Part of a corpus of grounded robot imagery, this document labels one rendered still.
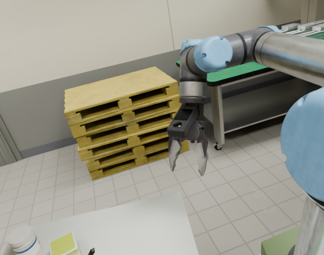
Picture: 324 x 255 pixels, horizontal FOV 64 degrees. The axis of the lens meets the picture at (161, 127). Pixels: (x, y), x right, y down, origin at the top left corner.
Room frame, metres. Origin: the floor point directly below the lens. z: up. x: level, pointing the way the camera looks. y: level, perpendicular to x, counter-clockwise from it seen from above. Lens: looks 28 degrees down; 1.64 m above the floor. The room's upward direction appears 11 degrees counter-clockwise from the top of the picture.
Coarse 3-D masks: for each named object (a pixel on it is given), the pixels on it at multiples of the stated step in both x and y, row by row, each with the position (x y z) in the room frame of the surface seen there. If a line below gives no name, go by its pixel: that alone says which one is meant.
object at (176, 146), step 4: (180, 140) 0.63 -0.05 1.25; (172, 144) 0.61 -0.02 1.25; (176, 144) 0.61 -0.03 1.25; (180, 144) 0.61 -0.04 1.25; (172, 148) 0.61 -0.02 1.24; (176, 148) 0.60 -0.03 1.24; (180, 148) 0.61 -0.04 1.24; (172, 152) 0.60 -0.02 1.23; (176, 152) 0.60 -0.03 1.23; (172, 156) 0.60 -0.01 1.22; (176, 156) 0.60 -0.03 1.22; (172, 160) 0.59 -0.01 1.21; (172, 164) 0.59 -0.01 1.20; (172, 168) 0.59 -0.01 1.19
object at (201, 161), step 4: (196, 144) 0.58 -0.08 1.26; (200, 144) 0.57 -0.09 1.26; (196, 148) 0.57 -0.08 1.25; (200, 148) 0.57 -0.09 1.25; (196, 152) 0.57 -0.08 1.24; (200, 152) 0.57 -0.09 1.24; (200, 156) 0.56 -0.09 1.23; (208, 156) 0.60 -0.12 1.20; (200, 160) 0.56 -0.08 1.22; (204, 160) 0.55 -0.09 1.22; (200, 164) 0.55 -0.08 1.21; (204, 164) 0.55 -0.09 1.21; (200, 168) 0.55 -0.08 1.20; (204, 168) 0.55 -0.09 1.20; (200, 172) 0.55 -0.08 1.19; (204, 172) 0.55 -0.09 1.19
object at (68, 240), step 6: (66, 234) 0.57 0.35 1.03; (72, 234) 0.57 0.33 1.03; (54, 240) 0.56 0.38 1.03; (60, 240) 0.55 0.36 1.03; (66, 240) 0.55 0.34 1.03; (72, 240) 0.54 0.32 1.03; (54, 246) 0.53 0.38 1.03; (60, 246) 0.53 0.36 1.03; (66, 246) 0.52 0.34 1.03; (72, 246) 0.52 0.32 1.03; (78, 246) 0.55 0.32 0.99; (54, 252) 0.51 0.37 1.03; (60, 252) 0.51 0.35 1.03; (66, 252) 0.50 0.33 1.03; (72, 252) 0.51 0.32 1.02; (78, 252) 0.52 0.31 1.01
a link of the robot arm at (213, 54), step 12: (216, 36) 0.57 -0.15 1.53; (228, 36) 0.61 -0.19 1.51; (192, 48) 0.64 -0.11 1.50; (204, 48) 0.56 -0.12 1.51; (216, 48) 0.56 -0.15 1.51; (228, 48) 0.56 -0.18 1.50; (240, 48) 0.58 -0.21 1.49; (192, 60) 0.60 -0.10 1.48; (204, 60) 0.55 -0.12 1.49; (216, 60) 0.55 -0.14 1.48; (228, 60) 0.55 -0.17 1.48; (240, 60) 0.58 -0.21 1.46; (204, 72) 0.59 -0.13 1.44
